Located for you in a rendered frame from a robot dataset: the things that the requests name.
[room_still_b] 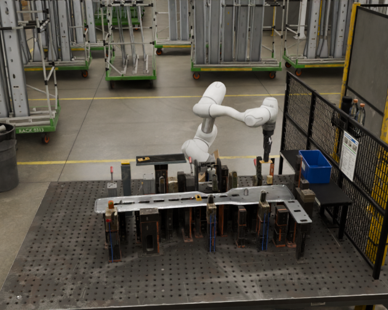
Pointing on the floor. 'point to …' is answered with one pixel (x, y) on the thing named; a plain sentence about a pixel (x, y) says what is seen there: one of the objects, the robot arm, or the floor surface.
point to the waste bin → (1, 157)
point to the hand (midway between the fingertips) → (266, 156)
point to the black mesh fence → (340, 171)
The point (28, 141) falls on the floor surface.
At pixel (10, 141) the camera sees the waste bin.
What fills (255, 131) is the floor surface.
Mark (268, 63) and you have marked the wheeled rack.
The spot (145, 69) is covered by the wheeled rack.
